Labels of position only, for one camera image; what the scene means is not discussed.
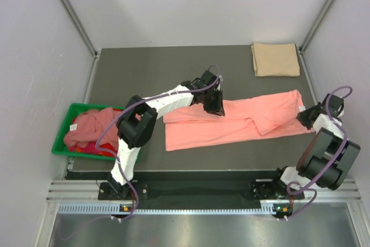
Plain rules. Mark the aluminium frame rail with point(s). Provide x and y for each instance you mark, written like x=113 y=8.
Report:
x=87 y=191

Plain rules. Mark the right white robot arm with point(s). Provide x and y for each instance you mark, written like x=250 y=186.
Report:
x=330 y=155

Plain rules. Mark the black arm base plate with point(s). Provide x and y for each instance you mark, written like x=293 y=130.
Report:
x=194 y=194

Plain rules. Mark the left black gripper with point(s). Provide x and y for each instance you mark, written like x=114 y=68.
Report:
x=217 y=108

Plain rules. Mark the dusty pink shirt in bin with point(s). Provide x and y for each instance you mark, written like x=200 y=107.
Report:
x=89 y=126

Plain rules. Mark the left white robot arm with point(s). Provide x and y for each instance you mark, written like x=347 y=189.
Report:
x=137 y=121

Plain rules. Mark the green plastic bin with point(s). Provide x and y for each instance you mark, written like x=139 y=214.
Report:
x=74 y=110

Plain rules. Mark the red shirt in bin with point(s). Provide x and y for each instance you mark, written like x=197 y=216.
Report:
x=107 y=143

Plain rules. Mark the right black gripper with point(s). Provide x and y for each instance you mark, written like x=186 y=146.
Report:
x=302 y=116

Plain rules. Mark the salmon pink t shirt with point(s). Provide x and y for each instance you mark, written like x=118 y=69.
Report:
x=263 y=117

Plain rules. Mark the folded beige t shirt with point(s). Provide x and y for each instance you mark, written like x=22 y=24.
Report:
x=275 y=60

